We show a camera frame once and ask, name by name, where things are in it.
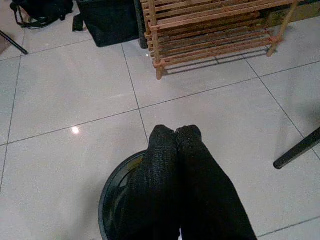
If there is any brown cardboard box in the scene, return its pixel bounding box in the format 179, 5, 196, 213
259, 0, 320, 25

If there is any black fabric storage bag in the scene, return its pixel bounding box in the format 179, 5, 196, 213
72, 0, 141, 48

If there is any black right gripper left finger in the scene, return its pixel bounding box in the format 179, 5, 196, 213
119, 125, 181, 240

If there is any black backpack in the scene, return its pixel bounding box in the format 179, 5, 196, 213
9, 0, 76, 29

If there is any black metal table leg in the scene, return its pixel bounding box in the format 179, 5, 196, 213
273, 124, 320, 171

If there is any black tripod leg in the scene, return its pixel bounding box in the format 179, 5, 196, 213
0, 29, 29, 55

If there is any wooden slatted shoe rack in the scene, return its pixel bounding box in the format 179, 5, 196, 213
139, 0, 300, 81

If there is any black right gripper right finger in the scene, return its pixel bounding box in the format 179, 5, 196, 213
175, 124, 259, 240

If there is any black upright post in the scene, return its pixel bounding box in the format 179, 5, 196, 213
134, 0, 149, 50

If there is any round black rubbish bin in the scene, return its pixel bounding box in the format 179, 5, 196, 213
98, 149, 151, 240

